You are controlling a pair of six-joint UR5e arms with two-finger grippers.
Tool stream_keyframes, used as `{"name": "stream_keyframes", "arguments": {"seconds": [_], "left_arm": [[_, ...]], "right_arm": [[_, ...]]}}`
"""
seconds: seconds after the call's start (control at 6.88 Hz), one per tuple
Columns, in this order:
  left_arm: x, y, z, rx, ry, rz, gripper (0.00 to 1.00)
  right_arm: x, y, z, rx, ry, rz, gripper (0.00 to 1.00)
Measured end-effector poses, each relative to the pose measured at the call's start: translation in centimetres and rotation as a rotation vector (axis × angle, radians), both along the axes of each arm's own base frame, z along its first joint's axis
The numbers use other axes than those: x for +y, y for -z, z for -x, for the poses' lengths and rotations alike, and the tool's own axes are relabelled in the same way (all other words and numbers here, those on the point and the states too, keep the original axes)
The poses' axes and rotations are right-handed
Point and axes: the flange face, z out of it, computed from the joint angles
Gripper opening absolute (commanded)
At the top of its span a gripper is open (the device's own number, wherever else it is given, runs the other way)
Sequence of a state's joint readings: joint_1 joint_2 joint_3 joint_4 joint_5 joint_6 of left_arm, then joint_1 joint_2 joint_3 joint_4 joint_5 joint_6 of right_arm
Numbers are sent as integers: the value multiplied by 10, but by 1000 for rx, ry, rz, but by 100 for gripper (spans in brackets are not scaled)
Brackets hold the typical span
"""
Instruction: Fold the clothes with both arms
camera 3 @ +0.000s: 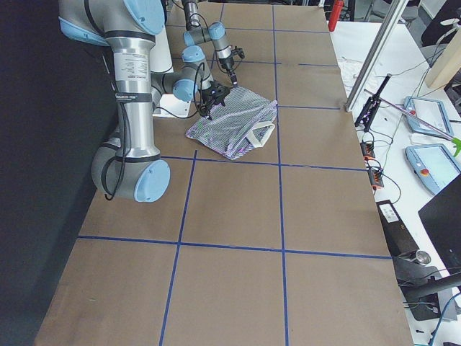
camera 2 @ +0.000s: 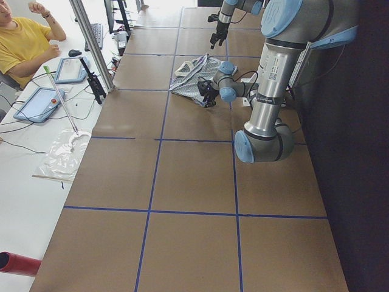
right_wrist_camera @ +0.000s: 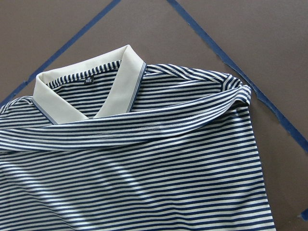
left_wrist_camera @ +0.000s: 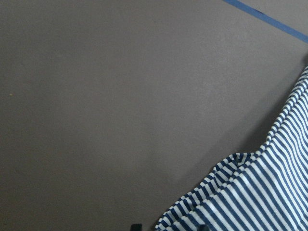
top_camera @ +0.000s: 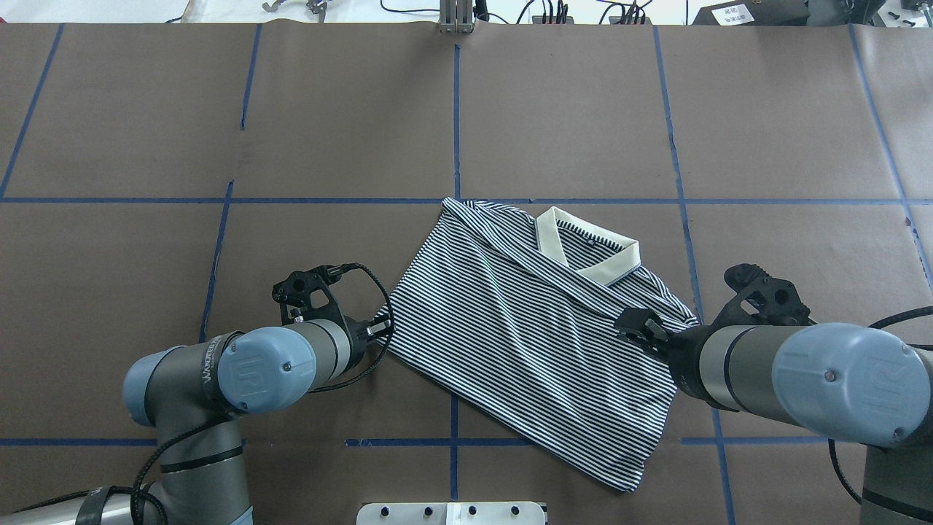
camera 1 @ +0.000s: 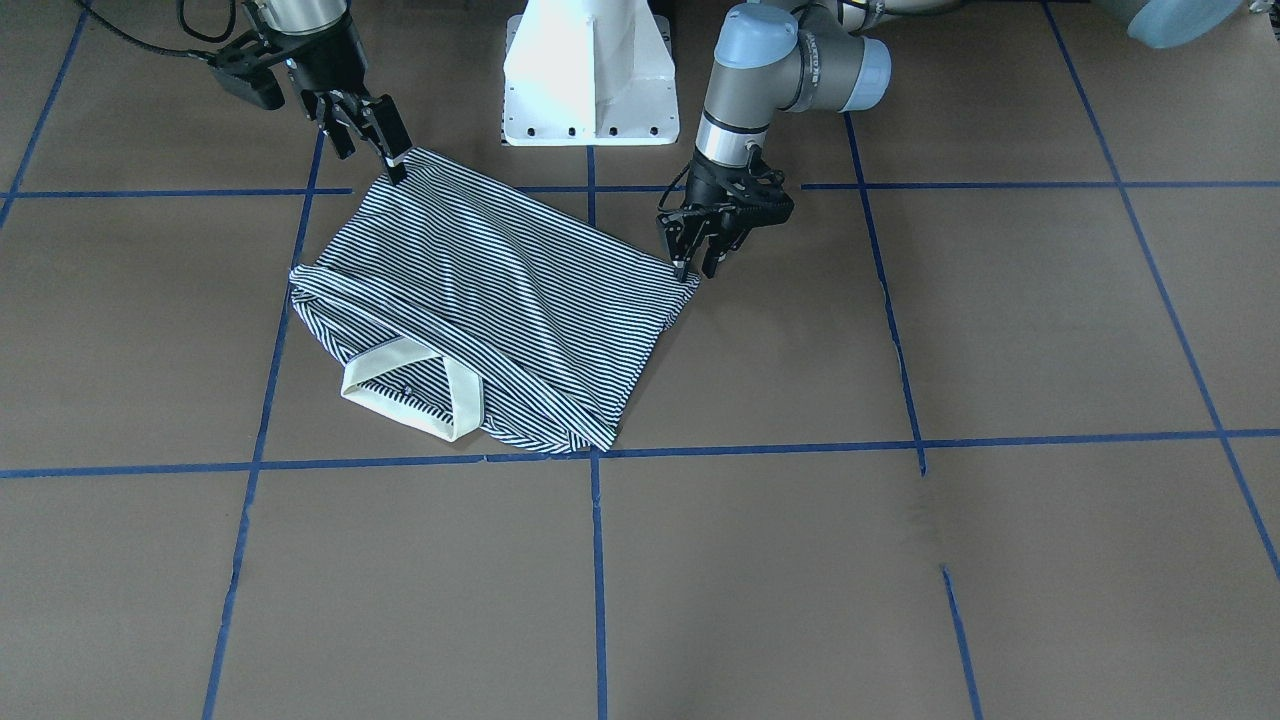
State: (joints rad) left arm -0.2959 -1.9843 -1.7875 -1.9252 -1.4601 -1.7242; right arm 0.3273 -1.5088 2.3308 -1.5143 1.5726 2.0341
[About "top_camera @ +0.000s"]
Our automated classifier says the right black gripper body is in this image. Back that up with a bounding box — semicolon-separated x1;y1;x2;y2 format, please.
653;328;712;398

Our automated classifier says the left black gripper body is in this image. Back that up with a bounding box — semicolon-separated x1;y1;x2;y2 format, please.
343;318;371;362

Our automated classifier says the striped polo shirt white collar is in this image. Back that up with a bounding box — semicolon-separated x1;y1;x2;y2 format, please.
389;198;698;491

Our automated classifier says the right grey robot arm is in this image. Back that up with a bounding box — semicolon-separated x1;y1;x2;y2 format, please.
615;308;931;524

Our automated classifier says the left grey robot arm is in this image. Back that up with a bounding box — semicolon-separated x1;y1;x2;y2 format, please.
2;317;393;524

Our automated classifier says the black box with label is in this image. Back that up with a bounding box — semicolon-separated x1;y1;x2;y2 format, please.
690;1;811;26

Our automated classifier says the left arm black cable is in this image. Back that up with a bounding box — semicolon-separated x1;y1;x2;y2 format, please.
15;262;396;525

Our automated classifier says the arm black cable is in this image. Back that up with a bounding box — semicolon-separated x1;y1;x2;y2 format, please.
827;306;933;504
15;262;396;525

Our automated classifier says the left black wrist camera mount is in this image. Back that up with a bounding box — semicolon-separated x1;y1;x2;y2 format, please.
271;265;343;326

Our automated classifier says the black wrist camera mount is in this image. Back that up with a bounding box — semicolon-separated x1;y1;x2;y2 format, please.
712;263;816;328
271;265;343;326

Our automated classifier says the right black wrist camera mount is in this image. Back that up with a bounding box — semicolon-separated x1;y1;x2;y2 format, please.
712;263;816;328

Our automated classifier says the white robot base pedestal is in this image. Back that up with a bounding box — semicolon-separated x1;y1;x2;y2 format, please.
356;501;549;524

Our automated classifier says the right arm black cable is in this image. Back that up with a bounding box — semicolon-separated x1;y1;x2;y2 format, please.
827;306;933;504

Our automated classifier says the aluminium frame post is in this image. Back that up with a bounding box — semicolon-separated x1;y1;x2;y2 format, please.
437;0;476;34

